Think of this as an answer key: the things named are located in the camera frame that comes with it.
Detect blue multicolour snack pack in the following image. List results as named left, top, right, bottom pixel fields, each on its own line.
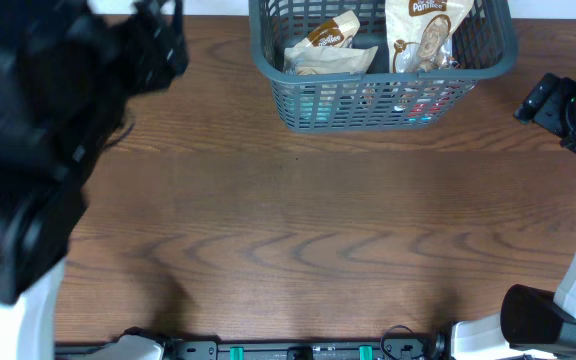
left=391, top=80, right=476, bottom=124

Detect mint green snack packet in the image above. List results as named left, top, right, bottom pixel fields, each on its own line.
left=295, top=90, right=336, bottom=126

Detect beige brown snack bag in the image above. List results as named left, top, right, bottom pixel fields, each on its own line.
left=385, top=0, right=474, bottom=73
left=283, top=46, right=378, bottom=75

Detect beige snack bag top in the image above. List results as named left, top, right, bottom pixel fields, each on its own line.
left=299, top=10, right=360, bottom=48

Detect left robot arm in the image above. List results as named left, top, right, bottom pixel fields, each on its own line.
left=0, top=0, right=189, bottom=359

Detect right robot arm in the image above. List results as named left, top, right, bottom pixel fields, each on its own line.
left=435, top=73, right=576, bottom=360

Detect grey plastic basket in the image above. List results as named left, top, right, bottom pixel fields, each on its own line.
left=249, top=0, right=518, bottom=133

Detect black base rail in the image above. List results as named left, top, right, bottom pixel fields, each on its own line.
left=54, top=326, right=450, bottom=360

